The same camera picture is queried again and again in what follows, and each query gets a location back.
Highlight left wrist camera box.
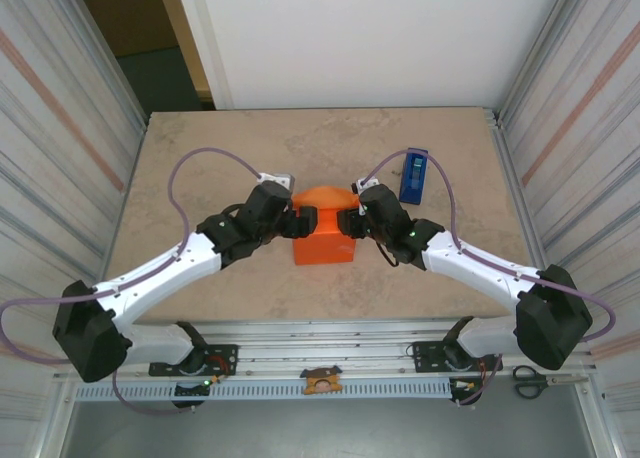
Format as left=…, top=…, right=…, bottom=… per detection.
left=257, top=171, right=292, bottom=192

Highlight black controller board yellow plug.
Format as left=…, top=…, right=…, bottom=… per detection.
left=448, top=376, right=485, bottom=407

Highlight blue tape dispenser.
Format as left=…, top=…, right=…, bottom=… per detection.
left=398, top=147, right=430, bottom=205

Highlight orange cloth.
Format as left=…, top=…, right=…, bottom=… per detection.
left=292, top=185, right=362, bottom=268

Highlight perforated grey cable duct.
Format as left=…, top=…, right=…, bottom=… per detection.
left=73, top=377, right=454, bottom=402

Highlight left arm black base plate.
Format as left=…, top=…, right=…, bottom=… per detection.
left=148, top=344, right=239, bottom=378

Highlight black controller board green light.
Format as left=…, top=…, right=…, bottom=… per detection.
left=171, top=379, right=222, bottom=410

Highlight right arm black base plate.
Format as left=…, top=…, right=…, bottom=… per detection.
left=412, top=340, right=503, bottom=374

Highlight black handled scissors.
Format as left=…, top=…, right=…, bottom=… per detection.
left=512, top=365, right=591, bottom=399

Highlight corrugated translucent enclosure panel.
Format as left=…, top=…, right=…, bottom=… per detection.
left=499, top=0, right=640, bottom=429
left=0, top=0, right=149, bottom=429

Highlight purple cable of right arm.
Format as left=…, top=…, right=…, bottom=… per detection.
left=367, top=148, right=617, bottom=408

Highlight grey metal sheet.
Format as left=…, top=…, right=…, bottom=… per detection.
left=49, top=397, right=606, bottom=458

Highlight brown toy figure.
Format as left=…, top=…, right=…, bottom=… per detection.
left=299, top=365, right=344, bottom=395

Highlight aluminium extrusion frame rails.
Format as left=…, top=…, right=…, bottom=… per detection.
left=52, top=320, right=601, bottom=385

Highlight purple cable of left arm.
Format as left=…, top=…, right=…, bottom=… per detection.
left=0, top=146, right=264, bottom=416

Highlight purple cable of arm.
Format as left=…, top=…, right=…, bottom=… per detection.
left=0, top=146, right=264, bottom=416
left=367, top=148, right=617, bottom=408

